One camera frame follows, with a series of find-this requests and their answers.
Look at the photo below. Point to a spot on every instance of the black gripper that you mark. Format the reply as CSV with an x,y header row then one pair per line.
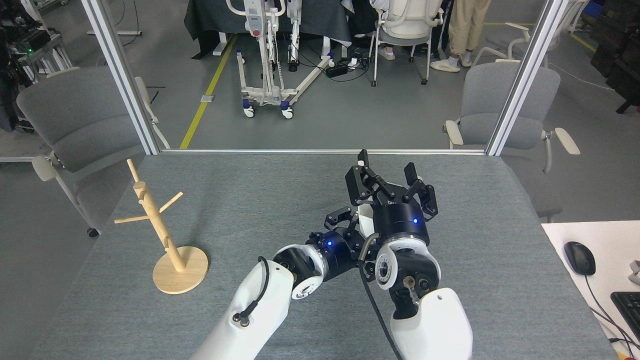
x,y
340,252
402,222

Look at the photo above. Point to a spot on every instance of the white hexagonal cup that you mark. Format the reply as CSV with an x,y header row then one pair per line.
x,y
366,222

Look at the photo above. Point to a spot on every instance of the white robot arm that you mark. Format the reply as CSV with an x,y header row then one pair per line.
x,y
245,340
435,325

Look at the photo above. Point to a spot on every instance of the wooden cup rack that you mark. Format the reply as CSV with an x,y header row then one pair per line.
x,y
154,220

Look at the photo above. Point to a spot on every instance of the black equipment rack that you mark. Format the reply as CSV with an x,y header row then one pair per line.
x,y
10,75

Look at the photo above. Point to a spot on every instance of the grey armchair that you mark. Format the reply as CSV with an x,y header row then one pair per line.
x,y
75,115
485,100

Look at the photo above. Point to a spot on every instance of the black power strip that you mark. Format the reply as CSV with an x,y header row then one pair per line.
x,y
337,70

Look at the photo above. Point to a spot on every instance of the person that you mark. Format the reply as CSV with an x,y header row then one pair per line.
x,y
386,52
465,25

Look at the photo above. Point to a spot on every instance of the white grey office chair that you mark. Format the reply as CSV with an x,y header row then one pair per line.
x,y
500,42

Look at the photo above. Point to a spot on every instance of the black computer mouse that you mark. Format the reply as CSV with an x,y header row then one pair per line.
x,y
580,257

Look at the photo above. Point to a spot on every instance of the white stand on wheels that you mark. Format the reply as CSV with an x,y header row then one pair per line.
x,y
255,22

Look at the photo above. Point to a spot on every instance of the white desk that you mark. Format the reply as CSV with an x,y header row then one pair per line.
x,y
610,240

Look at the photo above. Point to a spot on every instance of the dark cloth covered table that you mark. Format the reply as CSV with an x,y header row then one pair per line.
x,y
210,20

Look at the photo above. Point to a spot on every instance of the small white device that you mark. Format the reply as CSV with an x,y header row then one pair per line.
x,y
635,272

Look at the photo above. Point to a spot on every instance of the black keyboard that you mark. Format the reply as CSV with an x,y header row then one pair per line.
x,y
630,310

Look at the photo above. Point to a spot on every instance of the black stacked boxes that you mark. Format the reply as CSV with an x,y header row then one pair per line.
x,y
620,50

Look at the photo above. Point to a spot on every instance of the blue crate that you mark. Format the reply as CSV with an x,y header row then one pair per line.
x,y
595,7

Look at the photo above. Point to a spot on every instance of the silver aluminium rail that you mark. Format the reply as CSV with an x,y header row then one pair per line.
x,y
320,151

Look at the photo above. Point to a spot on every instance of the silver aluminium post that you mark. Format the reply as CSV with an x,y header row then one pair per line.
x,y
527,75
121,75

